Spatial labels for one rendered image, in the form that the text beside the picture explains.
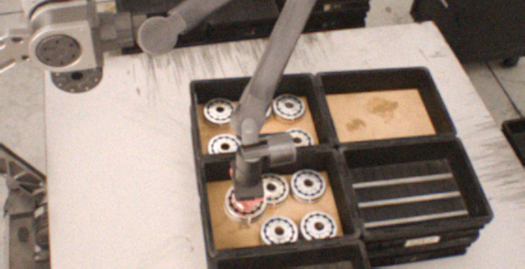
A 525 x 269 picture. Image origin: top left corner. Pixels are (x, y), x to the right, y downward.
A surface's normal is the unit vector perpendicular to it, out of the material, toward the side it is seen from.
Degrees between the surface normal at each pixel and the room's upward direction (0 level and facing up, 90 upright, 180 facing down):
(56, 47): 90
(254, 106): 45
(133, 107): 0
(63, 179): 0
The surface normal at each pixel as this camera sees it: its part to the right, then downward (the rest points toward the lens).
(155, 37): 0.23, 0.11
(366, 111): 0.08, -0.64
